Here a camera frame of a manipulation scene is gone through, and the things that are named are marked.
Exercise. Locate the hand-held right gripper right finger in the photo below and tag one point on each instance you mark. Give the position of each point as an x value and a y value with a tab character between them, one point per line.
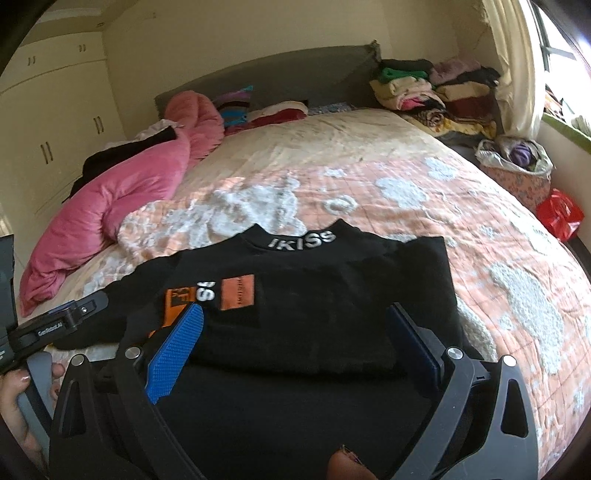
415	344

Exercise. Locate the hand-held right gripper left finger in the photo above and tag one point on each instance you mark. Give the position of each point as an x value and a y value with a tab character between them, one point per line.
178	350

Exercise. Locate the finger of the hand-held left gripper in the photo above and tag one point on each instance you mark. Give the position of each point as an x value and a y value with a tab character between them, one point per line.
87	308

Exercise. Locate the black sweater with orange patches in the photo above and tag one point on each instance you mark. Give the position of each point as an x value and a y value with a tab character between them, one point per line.
314	300

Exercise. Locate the black clothes heap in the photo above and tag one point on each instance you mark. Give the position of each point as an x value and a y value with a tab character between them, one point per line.
111	157

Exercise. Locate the pile of folded clothes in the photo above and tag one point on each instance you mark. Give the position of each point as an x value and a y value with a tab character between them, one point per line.
415	87

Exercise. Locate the person's left hand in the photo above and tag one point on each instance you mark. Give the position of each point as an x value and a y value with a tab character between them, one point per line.
14	401

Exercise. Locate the person's right hand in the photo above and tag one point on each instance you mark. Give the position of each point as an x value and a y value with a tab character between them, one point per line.
346	464

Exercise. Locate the pink duvet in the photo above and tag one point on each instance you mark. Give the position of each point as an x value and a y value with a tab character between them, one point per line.
124	194

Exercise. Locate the peach quilt with white flowers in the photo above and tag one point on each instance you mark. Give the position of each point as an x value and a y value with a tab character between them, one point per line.
461	217

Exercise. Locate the red plastic bag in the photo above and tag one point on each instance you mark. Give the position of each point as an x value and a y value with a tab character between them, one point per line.
558	214

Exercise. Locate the cream wardrobe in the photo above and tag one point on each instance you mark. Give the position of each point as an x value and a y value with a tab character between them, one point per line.
51	115

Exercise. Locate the plastic bag with purple item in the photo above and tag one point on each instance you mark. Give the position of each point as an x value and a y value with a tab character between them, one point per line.
521	177

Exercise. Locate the cream bed sheet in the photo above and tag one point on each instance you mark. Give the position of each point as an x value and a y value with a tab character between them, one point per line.
332	134

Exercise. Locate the blue patterned cloth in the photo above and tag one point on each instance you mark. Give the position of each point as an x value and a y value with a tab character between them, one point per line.
330	108

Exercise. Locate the striped colourful pillow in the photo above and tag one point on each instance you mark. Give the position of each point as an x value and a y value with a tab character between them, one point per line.
235	104

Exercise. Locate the red and white pillow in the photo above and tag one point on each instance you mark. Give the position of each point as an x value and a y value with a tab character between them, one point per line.
272	115

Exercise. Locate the cream curtain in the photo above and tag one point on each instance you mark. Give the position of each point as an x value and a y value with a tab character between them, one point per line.
512	69

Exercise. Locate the grey bed headboard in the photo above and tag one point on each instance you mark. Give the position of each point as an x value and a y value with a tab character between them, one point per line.
295	78

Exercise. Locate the window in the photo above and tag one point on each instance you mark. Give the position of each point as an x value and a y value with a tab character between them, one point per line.
565	69

